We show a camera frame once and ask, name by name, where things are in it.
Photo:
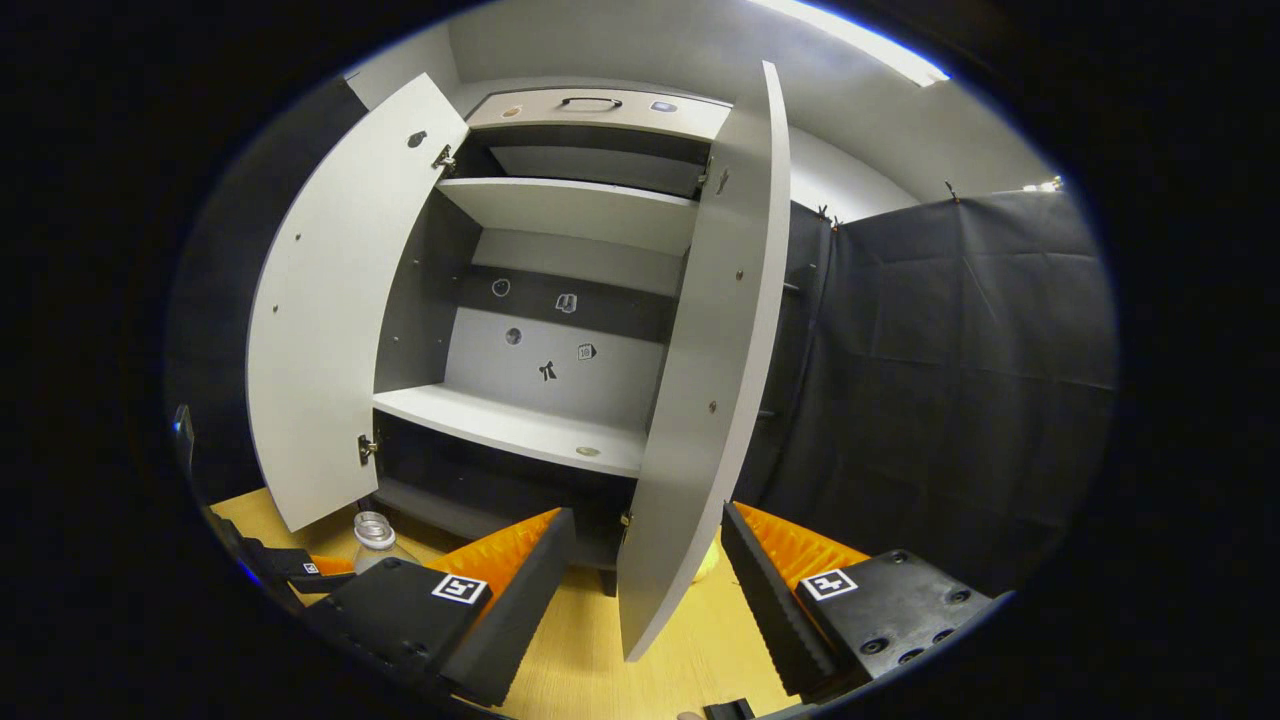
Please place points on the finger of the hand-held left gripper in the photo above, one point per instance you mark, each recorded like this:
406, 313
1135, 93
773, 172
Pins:
285, 565

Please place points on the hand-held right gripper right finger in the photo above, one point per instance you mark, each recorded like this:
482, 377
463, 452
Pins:
770, 610

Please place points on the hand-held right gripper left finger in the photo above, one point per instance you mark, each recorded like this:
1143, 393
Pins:
520, 620

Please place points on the green label plastic bottle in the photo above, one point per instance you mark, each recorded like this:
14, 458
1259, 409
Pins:
375, 530

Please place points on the white cabinet door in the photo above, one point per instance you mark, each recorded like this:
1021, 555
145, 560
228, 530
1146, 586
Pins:
720, 350
340, 300

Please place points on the grey and white cabinet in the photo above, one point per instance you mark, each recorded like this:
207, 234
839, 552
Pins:
560, 210

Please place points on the metal door hinge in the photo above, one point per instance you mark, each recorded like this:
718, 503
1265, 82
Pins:
366, 448
443, 158
707, 175

